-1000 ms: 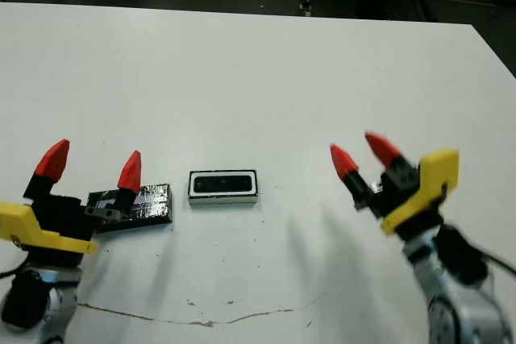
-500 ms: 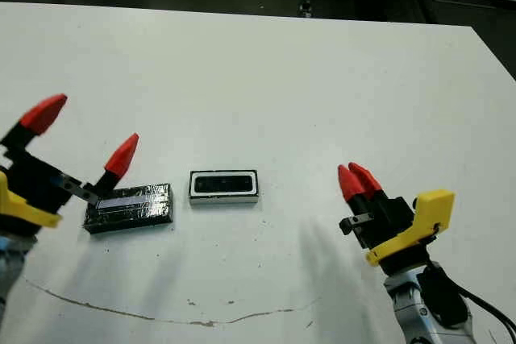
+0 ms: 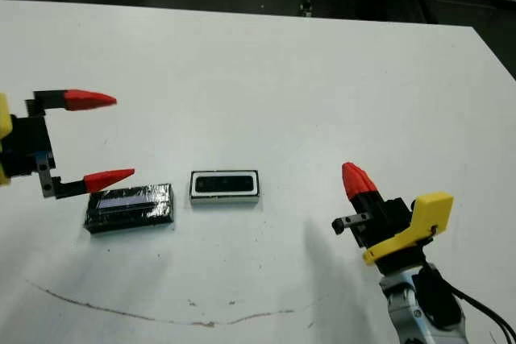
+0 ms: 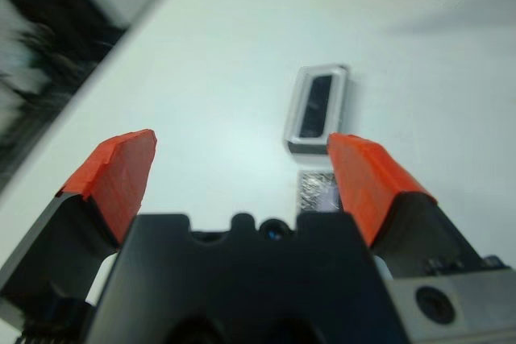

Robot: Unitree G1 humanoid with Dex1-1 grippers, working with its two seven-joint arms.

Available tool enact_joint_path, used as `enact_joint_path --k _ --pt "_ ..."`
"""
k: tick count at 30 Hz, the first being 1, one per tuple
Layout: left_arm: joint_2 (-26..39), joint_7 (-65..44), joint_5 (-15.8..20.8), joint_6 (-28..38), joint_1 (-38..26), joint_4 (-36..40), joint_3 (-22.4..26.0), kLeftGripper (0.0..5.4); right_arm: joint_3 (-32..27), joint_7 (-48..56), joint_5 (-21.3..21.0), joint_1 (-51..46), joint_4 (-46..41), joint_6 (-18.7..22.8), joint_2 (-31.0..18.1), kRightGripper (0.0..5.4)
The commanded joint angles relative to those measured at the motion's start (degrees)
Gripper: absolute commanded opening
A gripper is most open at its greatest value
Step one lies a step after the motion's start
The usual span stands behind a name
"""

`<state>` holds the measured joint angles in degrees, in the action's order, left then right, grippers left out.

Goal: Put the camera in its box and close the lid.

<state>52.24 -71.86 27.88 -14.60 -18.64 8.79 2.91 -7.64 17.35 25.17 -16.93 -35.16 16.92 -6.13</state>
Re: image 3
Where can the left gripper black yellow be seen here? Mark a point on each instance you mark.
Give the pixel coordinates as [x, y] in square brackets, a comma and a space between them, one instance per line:
[26, 142]

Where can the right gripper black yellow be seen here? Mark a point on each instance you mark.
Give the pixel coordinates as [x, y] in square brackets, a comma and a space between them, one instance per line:
[403, 231]

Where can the black tape-wrapped block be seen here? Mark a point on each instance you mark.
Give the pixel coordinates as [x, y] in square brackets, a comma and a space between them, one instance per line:
[129, 209]

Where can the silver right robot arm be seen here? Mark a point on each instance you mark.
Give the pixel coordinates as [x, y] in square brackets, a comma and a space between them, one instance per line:
[403, 307]

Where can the white-lined camera box base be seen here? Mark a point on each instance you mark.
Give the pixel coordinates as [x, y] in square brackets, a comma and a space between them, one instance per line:
[193, 195]

